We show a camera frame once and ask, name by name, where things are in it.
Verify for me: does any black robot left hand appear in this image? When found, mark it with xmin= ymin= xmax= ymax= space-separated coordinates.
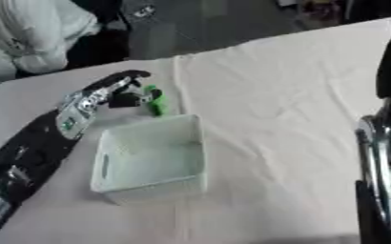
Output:
xmin=80 ymin=70 xmax=164 ymax=110

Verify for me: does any green block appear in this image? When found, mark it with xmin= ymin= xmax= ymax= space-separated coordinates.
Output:
xmin=142 ymin=84 xmax=168 ymax=117

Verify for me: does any person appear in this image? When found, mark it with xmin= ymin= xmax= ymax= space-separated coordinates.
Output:
xmin=0 ymin=0 xmax=133 ymax=79

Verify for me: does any white plastic box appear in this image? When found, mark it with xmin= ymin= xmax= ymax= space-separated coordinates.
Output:
xmin=89 ymin=113 xmax=209 ymax=205

